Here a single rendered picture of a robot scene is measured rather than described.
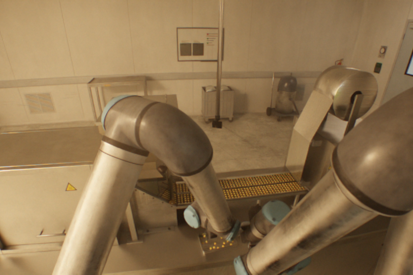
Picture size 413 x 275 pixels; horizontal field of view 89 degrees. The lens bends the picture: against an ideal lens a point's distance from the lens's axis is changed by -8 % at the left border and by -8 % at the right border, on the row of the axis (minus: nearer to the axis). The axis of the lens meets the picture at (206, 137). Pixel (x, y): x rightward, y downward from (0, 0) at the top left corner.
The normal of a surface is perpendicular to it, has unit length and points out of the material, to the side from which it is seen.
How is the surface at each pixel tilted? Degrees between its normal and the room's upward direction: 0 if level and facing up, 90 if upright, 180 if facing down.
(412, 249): 89
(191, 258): 0
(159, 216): 90
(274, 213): 19
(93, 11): 90
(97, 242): 77
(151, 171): 44
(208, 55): 90
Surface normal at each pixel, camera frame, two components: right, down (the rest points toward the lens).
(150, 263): 0.01, -0.89
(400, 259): -0.95, 0.14
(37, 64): 0.16, 0.45
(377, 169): -0.75, 0.02
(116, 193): 0.60, 0.15
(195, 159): 0.37, 0.32
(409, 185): -0.36, 0.40
